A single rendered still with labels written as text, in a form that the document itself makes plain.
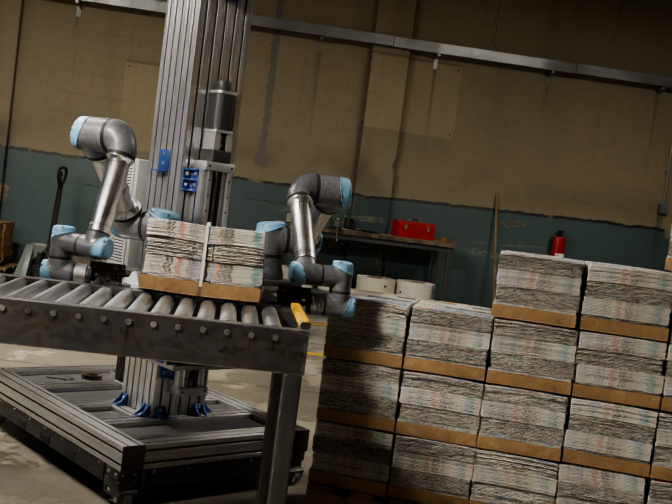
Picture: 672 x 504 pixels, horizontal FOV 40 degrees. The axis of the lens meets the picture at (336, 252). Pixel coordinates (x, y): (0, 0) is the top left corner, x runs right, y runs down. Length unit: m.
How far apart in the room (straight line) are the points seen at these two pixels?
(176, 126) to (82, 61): 6.36
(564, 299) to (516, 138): 7.13
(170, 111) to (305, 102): 6.19
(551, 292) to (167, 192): 1.53
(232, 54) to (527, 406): 1.77
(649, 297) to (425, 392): 0.82
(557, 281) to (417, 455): 0.78
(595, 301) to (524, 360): 0.31
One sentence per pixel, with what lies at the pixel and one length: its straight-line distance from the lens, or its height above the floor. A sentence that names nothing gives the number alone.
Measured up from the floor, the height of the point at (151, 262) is 0.90.
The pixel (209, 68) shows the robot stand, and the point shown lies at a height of 1.61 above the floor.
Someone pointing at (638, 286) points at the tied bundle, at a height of 1.01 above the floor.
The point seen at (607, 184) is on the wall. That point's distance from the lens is 10.62.
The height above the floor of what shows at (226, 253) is 0.95.
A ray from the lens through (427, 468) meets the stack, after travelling 3.35.
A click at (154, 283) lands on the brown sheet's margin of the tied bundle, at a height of 0.83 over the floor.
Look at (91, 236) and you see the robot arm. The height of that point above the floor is 0.95.
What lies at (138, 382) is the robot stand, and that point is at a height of 0.34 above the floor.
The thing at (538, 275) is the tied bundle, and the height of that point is 1.00.
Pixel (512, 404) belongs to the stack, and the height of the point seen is 0.54.
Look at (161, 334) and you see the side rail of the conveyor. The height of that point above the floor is 0.75.
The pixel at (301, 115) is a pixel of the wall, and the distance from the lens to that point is 9.87.
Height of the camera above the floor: 1.15
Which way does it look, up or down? 3 degrees down
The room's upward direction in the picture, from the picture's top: 7 degrees clockwise
